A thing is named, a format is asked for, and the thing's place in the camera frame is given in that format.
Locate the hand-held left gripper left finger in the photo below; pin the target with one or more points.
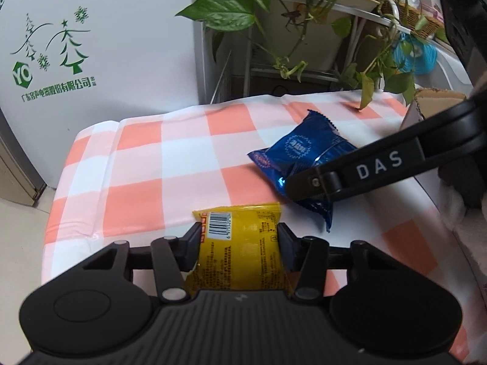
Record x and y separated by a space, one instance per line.
193 245

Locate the light blue mesh item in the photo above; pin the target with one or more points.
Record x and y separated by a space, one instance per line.
416 55

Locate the wicker basket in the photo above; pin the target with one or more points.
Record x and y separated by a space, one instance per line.
414 19

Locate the green pothos plant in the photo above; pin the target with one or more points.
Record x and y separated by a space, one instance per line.
228 7

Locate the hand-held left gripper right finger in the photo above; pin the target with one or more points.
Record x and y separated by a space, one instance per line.
286 247

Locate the white metal rack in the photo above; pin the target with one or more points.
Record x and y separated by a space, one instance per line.
327 0

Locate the white freezer with tree print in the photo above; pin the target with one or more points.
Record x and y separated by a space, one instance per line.
114 26

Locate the silver refrigerator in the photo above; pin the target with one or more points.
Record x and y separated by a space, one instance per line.
19 175

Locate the cardboard box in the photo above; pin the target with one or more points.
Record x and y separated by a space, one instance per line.
433 100

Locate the mustard yellow snack packet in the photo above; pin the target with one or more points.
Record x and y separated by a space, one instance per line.
243 251

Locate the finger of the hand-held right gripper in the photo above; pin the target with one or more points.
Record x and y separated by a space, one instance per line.
380 163

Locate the dark blue snack packet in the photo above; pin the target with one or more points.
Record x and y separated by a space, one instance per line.
300 144

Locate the orange white checkered tablecloth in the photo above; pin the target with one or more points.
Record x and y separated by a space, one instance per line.
190 148

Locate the pink container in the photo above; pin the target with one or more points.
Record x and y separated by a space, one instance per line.
433 11

